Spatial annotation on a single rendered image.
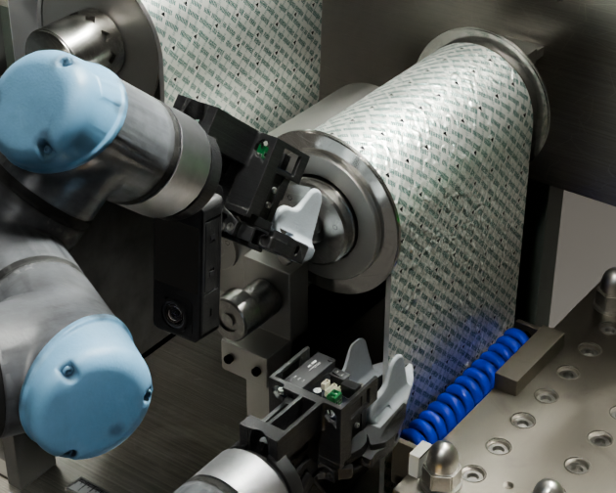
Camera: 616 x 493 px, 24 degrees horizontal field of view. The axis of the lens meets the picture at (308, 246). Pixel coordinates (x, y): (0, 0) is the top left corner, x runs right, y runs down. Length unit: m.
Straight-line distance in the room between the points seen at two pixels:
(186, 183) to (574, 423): 0.51
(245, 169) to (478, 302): 0.38
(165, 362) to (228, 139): 0.62
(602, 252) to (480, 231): 2.23
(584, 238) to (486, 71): 2.29
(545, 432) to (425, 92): 0.32
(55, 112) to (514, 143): 0.56
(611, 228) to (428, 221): 2.44
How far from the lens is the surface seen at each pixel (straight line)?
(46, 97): 0.86
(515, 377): 1.34
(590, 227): 3.61
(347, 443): 1.14
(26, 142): 0.86
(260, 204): 1.03
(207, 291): 1.03
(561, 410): 1.33
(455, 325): 1.32
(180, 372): 1.58
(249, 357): 1.21
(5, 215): 0.89
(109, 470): 1.46
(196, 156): 0.95
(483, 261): 1.32
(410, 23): 1.47
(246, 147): 1.03
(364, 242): 1.15
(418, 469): 1.24
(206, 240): 1.01
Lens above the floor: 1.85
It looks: 32 degrees down
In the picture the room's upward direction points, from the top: straight up
